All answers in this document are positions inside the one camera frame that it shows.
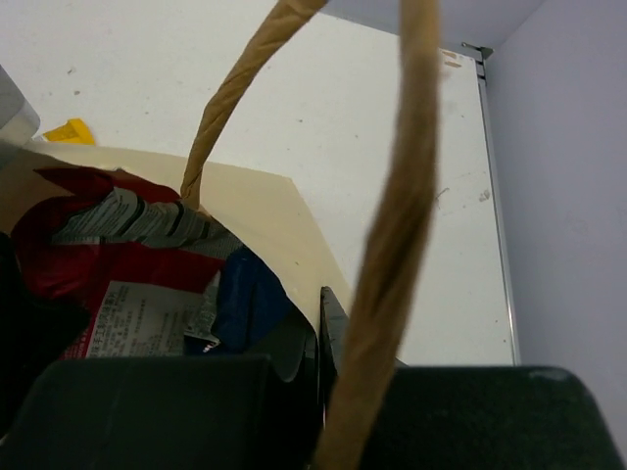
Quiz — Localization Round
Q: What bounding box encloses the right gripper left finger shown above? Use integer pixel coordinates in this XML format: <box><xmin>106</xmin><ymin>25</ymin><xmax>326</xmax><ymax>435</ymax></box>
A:
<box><xmin>1</xmin><ymin>288</ymin><xmax>343</xmax><ymax>469</ymax></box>

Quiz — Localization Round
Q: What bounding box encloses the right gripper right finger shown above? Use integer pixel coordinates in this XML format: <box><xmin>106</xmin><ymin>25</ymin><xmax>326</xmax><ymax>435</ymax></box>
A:
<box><xmin>361</xmin><ymin>366</ymin><xmax>626</xmax><ymax>469</ymax></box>

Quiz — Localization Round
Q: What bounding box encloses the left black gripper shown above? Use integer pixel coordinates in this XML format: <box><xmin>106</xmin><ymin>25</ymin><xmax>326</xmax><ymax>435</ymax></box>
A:
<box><xmin>1</xmin><ymin>233</ymin><xmax>91</xmax><ymax>435</ymax></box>

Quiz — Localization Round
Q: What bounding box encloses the pink white snack bag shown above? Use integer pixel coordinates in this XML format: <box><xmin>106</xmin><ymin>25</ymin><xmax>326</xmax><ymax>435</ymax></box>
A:
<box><xmin>11</xmin><ymin>166</ymin><xmax>241</xmax><ymax>359</ymax></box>

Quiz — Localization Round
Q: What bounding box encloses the blue Doritos bag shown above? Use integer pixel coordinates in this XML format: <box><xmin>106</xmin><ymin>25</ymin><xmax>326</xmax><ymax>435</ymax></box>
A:
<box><xmin>212</xmin><ymin>247</ymin><xmax>294</xmax><ymax>354</ymax></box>

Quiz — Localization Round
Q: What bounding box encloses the yellow snack bar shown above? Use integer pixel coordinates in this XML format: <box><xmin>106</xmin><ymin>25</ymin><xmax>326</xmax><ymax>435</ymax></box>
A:
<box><xmin>42</xmin><ymin>118</ymin><xmax>96</xmax><ymax>146</ymax></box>

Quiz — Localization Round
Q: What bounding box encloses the beige paper bag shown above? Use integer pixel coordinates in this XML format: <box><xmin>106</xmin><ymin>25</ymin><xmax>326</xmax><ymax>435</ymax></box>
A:
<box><xmin>33</xmin><ymin>0</ymin><xmax>445</xmax><ymax>470</ymax></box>

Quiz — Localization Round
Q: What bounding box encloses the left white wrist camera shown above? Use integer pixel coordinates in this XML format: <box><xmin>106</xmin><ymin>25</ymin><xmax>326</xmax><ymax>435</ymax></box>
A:
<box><xmin>0</xmin><ymin>68</ymin><xmax>40</xmax><ymax>148</ymax></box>

